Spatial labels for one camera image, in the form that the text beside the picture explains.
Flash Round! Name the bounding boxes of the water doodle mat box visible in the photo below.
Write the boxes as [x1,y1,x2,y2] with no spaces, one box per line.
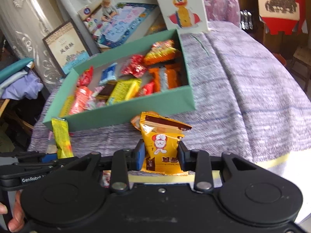
[78,0,167,52]

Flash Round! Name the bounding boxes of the red paper gift bag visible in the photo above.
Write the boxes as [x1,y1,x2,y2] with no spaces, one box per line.
[258,0,308,35]

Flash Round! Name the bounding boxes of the red foil snack packet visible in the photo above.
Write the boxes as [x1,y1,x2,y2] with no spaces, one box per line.
[120,54,148,78]

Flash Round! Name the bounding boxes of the clear packet pink cake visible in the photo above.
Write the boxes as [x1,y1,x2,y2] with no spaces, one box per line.
[100,170,111,188]

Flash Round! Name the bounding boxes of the yellow rabbit snack packet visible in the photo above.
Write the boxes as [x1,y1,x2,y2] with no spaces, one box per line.
[131,111,192,176]

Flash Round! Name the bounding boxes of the pineapple cake gift box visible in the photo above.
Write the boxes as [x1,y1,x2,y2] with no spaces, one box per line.
[43,19,92,77]

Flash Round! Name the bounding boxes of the yellow Winsun packet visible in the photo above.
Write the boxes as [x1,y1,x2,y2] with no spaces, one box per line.
[59,95,75,118]

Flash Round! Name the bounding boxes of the mint green cardboard box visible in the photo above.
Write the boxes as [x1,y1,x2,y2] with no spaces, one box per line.
[43,30,196,132]

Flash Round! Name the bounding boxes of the long orange silver snack packet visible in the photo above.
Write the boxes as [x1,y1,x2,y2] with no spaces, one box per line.
[149,63,182,93]

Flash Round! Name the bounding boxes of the yellow stick candy packet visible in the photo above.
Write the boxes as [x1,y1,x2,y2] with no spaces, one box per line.
[51,118,74,159]

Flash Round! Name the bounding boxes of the folded purple and teal clothes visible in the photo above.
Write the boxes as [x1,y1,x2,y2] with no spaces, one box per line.
[1,58,44,100]

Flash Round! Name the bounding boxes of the orange-red snack packet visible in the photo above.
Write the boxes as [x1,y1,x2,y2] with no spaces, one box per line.
[69,86,93,115]

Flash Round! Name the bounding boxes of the yellow printed snack packet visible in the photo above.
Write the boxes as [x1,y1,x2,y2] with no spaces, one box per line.
[106,78,142,105]

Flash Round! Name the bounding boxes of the roly-poly duck toy box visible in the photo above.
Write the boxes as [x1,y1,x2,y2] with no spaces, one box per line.
[157,0,208,34]

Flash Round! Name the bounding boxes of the orange noodle snack bag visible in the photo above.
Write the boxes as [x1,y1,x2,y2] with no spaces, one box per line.
[143,39,181,66]

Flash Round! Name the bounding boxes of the person's left hand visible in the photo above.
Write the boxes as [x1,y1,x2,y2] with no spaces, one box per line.
[1,190,25,232]

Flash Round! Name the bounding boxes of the blue white biscuit packet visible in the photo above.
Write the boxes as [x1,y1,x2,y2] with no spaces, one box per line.
[99,63,118,86]

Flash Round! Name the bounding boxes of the small red packet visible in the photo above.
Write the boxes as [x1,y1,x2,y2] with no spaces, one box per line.
[136,80,155,97]

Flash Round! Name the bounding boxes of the pink patterned white packet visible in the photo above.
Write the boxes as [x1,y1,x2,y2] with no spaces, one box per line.
[83,86,106,110]

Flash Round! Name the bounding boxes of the red Skittles packet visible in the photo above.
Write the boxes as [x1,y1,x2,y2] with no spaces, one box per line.
[76,66,94,87]

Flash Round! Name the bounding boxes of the wooden chair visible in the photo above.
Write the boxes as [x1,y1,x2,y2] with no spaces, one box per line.
[289,46,311,93]

